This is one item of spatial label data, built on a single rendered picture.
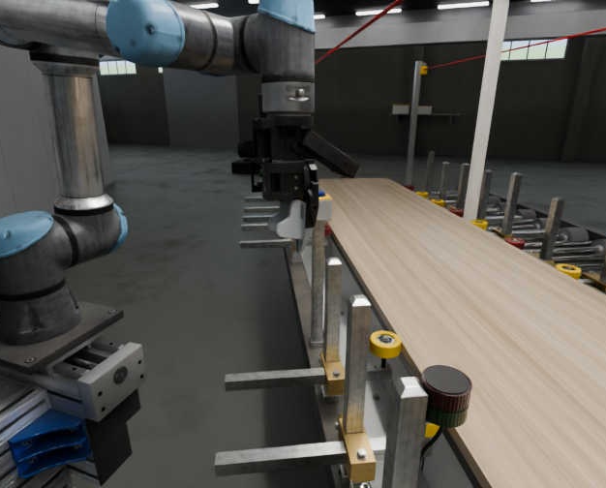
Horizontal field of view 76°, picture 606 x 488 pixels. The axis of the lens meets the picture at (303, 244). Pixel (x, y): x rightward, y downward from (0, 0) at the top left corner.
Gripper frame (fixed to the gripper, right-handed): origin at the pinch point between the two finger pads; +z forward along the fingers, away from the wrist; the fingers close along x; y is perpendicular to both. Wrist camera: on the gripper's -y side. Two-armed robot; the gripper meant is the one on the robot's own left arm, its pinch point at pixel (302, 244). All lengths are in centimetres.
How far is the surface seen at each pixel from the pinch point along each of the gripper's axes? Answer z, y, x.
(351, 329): 17.7, -9.2, 1.5
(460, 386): 11.4, -7.6, 27.4
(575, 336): 36, -77, 6
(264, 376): 44, -1, -26
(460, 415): 14.6, -6.9, 28.5
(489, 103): -24, -147, -88
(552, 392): 36, -50, 16
